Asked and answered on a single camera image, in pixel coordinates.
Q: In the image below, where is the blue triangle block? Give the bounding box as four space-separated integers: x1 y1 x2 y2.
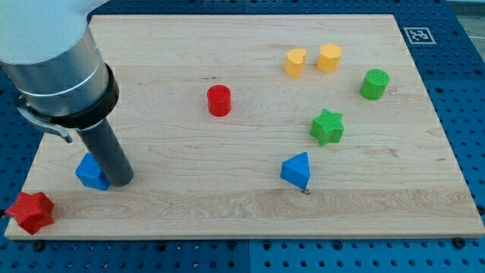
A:
280 152 311 190

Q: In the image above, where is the yellow hexagon block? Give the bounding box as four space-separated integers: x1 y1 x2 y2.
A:
317 43 342 73

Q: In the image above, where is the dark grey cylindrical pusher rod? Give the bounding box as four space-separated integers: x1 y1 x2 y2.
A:
76 118 134 187

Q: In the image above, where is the white fiducial marker tag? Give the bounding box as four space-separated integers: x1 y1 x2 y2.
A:
404 27 436 45

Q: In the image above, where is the green star block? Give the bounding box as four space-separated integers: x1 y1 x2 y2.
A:
310 108 345 146

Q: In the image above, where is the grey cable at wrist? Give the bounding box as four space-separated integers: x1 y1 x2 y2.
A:
14 94 74 144

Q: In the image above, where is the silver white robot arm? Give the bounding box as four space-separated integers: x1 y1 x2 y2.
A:
1 0 133 187

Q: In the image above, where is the light wooden board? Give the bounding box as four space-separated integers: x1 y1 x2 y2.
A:
23 14 484 240

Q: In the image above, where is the red star block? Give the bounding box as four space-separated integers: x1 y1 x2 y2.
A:
5 192 55 235

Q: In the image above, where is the black wrist flange ring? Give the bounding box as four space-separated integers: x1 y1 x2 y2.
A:
14 64 120 130

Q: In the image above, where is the blue cube block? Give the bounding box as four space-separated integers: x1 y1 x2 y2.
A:
75 153 110 190

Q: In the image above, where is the red cylinder block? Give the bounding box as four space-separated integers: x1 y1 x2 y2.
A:
207 85 232 117

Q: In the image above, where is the green cylinder block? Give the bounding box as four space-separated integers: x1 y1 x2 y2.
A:
359 68 390 100

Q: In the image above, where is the yellow heart block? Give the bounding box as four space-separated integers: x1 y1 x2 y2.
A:
284 48 307 78

